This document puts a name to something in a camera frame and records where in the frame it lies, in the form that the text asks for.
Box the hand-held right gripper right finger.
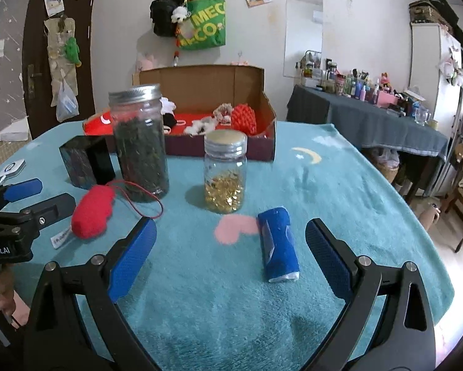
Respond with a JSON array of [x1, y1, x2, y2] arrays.
[[305, 217, 437, 371]]

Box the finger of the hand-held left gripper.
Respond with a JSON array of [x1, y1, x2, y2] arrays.
[[0, 178, 43, 211], [20, 193, 76, 240]]

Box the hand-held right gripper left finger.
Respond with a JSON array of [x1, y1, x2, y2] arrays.
[[23, 216, 158, 371]]

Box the red heart plush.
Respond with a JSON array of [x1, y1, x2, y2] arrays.
[[71, 180, 165, 239]]

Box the blue towel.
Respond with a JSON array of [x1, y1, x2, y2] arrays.
[[257, 206, 300, 284]]

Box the red foam net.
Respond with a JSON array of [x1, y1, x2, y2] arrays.
[[230, 103, 258, 137]]

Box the cardboard box red inside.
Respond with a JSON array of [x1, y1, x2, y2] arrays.
[[82, 64, 277, 162]]

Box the person's left hand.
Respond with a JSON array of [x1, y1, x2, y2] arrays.
[[0, 266, 31, 327]]

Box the white round-button device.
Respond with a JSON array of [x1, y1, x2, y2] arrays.
[[0, 159, 26, 184]]

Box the white label tag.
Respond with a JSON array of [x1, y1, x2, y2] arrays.
[[49, 229, 75, 248]]

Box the black box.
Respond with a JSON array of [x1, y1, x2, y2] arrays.
[[59, 135, 117, 190]]

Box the clear plastic bag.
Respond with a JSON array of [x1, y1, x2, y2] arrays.
[[56, 79, 79, 122]]

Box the tall glass jar dried leaves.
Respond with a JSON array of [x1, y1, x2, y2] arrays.
[[108, 84, 170, 203]]

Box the woven basket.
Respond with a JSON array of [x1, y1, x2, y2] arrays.
[[365, 147, 402, 184]]

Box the brown clay jug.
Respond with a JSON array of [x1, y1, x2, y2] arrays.
[[419, 203, 443, 232]]

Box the short glass jar gold pieces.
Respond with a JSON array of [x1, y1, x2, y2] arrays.
[[203, 129, 248, 214]]

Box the beige hanging organizer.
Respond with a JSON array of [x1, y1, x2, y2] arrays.
[[44, 17, 79, 107]]

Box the side table grey cloth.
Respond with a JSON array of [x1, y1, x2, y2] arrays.
[[286, 84, 450, 202]]

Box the green plush toy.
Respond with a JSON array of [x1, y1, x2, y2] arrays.
[[63, 36, 82, 67]]

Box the dark brown door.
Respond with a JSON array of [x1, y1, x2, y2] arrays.
[[23, 0, 98, 140]]

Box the pink white scrunchie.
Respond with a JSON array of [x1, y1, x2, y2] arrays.
[[213, 102, 234, 124]]

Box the group of cosmetic bottles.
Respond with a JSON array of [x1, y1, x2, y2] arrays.
[[295, 50, 439, 126]]

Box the photo sheet on door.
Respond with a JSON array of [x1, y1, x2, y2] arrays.
[[43, 0, 63, 18]]

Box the red white hanging charm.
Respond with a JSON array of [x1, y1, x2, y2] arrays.
[[173, 27, 182, 67]]

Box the white wardrobe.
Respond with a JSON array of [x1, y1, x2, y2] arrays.
[[409, 21, 463, 198]]

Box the black bag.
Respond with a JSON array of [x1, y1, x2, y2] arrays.
[[150, 0, 186, 38]]

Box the green tote bag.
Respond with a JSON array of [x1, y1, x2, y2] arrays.
[[176, 0, 227, 51]]

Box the dark bag on wardrobe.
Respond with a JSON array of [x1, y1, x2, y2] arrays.
[[409, 0, 460, 28]]

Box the metal door handle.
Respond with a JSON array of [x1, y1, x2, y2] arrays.
[[28, 64, 43, 95]]

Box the wall mirror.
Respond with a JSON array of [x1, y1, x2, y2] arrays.
[[283, 0, 324, 79]]

